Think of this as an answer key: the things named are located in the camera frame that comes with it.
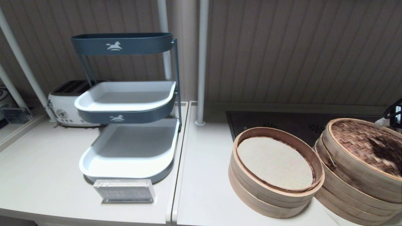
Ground woven bamboo steamer lid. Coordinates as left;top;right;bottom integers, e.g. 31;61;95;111
322;118;402;203

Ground right bamboo steamer stack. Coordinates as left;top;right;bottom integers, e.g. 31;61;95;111
314;133;402;211

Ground bamboo steamer basket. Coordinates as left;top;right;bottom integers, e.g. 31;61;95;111
312;188;402;226
230;127;325;204
228;169;314;218
314;176;402;218

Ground white steamer liner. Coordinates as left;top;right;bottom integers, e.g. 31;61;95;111
237;137;314;190

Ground black induction cooktop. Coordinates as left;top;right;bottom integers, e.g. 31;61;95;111
225;111;402;142

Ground white metal pole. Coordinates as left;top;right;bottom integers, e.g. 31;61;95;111
195;0;209;126
0;6;58;123
157;0;173;81
0;64;32;113

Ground large white rack tray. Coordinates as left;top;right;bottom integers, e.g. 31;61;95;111
79;118;180;184

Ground dark blue rack tray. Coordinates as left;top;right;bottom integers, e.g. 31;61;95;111
71;33;174;56

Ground white tray blue underside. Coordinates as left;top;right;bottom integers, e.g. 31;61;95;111
74;81;177;124

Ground clear acrylic sign block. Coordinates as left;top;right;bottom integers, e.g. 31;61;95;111
93;179;156;203

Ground white retro toaster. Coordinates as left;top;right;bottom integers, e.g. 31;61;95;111
45;80;109;127

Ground metal mesh holder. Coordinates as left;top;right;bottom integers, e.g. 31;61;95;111
0;108;33;124

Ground grey round appliance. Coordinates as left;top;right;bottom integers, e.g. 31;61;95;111
0;87;11;108

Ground dark blue rack frame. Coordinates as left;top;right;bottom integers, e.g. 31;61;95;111
78;38;183;133

